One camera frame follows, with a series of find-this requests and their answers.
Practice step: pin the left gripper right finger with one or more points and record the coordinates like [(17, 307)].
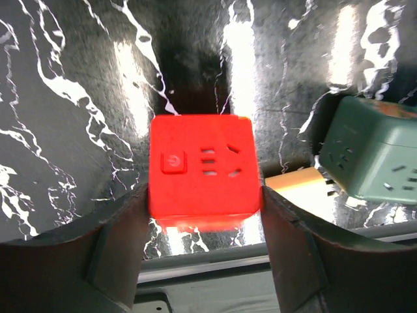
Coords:
[(320, 267)]

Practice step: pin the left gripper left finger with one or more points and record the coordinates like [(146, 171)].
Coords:
[(89, 265)]

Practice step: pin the yellow cube plug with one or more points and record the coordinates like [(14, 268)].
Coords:
[(308, 190)]

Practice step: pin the dark green cube plug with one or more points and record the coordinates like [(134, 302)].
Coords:
[(370, 150)]

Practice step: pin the red cube plug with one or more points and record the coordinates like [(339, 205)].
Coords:
[(203, 171)]

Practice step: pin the black marbled mat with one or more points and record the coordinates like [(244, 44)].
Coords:
[(82, 80)]

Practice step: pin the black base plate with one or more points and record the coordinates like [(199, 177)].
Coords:
[(226, 271)]

